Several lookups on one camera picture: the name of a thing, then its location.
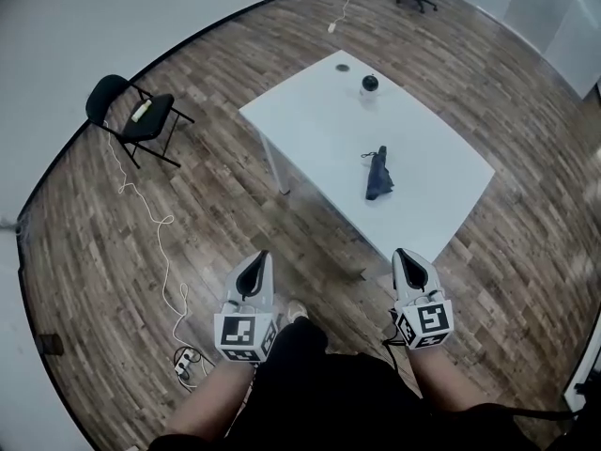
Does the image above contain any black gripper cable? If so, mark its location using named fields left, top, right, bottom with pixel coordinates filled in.
left=381, top=308, right=581, bottom=420

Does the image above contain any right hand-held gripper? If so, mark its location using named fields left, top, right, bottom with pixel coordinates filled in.
left=393, top=247, right=455, bottom=351

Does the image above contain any black and white dome camera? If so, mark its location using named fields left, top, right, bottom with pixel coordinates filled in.
left=359, top=73, right=382, bottom=105

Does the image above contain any person's light shoe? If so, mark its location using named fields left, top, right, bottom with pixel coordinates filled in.
left=285, top=299, right=310, bottom=324

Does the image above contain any long white floor cable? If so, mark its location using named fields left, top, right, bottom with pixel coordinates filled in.
left=100, top=119, right=210, bottom=387

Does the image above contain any white power strip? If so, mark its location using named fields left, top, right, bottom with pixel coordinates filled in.
left=173, top=348, right=201, bottom=378

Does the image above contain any frosted glass partition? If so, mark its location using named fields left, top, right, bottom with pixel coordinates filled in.
left=440, top=0, right=601, bottom=99

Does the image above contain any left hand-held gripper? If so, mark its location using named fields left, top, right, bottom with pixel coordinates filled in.
left=214, top=250, right=279, bottom=364

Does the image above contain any white table leg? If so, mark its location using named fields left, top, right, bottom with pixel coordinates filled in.
left=258, top=128, right=290, bottom=196

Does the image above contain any person's left forearm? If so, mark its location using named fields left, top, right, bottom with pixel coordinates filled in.
left=162, top=358, right=258, bottom=442

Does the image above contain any black folding chair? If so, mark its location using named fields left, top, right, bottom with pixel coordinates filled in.
left=85, top=73, right=196, bottom=170

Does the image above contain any person's right forearm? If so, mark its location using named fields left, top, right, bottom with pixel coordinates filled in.
left=405, top=344, right=490, bottom=412

